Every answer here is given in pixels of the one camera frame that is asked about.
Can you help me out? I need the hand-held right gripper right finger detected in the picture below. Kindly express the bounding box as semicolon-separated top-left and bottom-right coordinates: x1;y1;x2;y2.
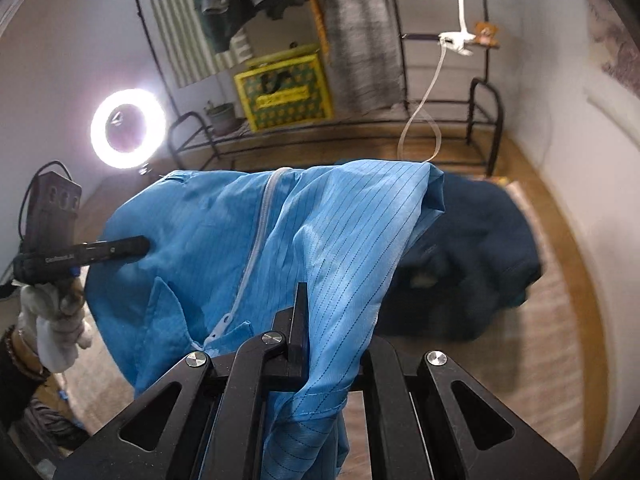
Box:
357;340;581;480

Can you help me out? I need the black metal rack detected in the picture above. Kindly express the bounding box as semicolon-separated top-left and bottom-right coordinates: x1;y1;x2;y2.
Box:
125;0;503;177

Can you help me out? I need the person's left hand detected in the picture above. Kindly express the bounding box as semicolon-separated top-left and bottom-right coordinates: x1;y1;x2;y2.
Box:
19;279;94;349

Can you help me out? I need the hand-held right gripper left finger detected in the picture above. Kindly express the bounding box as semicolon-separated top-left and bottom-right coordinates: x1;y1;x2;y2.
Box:
52;282;310;480

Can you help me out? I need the pale patterned curtain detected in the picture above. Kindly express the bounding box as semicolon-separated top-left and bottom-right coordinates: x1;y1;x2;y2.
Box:
582;0;640;91

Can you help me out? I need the white ring light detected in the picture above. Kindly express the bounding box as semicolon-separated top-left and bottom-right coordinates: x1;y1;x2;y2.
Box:
90;89;167;170

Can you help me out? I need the beaded bracelet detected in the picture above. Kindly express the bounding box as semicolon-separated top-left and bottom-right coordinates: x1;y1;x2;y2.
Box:
4;327;51;381

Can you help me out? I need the small plant pot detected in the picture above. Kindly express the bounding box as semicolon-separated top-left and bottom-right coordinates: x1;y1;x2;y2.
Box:
204;101;237;136

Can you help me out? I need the person's left forearm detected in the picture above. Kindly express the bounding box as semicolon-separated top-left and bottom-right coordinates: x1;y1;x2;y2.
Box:
0;327;92;456

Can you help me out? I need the dark navy garment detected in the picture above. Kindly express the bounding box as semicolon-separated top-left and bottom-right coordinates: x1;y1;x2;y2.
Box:
372;160;545;345

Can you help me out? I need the grey knitted hanging garment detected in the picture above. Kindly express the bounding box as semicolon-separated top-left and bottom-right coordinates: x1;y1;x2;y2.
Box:
317;0;407;116

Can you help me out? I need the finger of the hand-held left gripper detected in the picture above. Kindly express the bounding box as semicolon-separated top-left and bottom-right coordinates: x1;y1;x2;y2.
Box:
82;236;150;263

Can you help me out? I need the green white striped cloth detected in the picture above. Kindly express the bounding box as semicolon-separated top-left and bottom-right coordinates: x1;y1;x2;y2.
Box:
142;0;251;88

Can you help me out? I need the white clip-on lamp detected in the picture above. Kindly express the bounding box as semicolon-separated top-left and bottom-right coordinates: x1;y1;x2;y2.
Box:
437;0;476;57

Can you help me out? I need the dark green hanging garment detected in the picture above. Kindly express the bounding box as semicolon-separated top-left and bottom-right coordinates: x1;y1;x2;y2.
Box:
187;0;273;53

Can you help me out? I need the brown teddy bear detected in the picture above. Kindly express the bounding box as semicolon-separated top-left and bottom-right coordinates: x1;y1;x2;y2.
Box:
472;21;501;50

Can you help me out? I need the blue striped work coat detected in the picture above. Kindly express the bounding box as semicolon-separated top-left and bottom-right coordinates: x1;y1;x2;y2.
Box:
84;159;446;480

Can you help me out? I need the black looped gripper cable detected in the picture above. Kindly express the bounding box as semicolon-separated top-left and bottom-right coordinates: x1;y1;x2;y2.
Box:
17;160;73;252

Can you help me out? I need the white flat lamp cable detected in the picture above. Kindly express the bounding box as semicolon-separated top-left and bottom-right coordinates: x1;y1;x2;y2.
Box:
397;50;445;163

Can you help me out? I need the yellow green patterned box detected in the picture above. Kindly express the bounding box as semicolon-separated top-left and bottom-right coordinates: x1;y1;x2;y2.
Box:
234;52;335;132

